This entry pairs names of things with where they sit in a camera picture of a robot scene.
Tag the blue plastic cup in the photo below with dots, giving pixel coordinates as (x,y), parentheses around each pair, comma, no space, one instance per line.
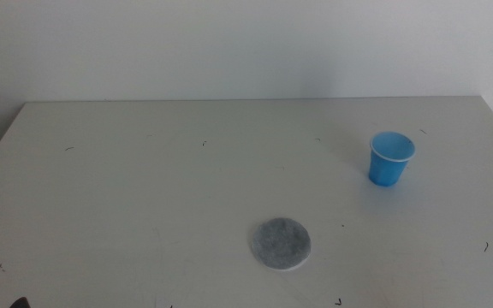
(386,169)

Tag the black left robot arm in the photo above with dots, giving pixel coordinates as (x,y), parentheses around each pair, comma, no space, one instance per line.
(20,304)

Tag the round grey felt cup mat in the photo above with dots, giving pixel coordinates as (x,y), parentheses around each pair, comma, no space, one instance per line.
(281,244)

